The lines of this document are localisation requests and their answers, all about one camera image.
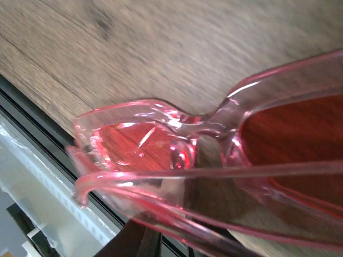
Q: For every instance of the red sunglasses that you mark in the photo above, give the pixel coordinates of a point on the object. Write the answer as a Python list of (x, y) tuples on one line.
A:
[(259, 176)]

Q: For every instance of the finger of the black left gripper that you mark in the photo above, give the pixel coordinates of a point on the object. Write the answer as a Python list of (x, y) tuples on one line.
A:
[(135, 239)]

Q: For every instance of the light blue slotted cable duct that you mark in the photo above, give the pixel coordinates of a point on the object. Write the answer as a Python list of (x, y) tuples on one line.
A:
[(92, 219)]

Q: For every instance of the black aluminium frame rail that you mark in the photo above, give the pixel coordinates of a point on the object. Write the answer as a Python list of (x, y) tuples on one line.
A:
[(33, 222)]

